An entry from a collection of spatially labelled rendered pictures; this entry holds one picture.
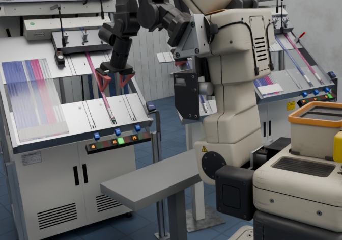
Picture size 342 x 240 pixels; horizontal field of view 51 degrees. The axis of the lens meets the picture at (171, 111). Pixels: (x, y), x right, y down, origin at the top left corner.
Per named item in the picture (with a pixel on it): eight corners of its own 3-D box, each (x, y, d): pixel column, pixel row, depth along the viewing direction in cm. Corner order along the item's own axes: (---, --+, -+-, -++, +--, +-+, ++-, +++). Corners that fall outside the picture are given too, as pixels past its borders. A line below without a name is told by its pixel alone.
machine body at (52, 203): (140, 217, 236) (132, 126, 222) (28, 254, 204) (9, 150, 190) (108, 183, 292) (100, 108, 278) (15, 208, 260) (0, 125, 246)
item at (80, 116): (147, 122, 195) (149, 119, 192) (17, 148, 165) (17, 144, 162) (135, 95, 204) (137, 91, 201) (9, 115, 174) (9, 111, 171)
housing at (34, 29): (109, 42, 228) (112, 24, 218) (27, 48, 206) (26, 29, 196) (105, 33, 232) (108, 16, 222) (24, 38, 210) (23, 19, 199)
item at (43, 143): (147, 127, 196) (150, 120, 191) (18, 153, 166) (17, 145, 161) (146, 125, 197) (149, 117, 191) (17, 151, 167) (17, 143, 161)
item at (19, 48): (124, 74, 214) (125, 69, 210) (3, 89, 184) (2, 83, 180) (107, 35, 229) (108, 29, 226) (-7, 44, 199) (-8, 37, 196)
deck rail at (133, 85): (150, 126, 197) (153, 120, 192) (147, 127, 196) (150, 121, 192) (110, 35, 231) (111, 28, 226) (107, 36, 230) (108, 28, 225)
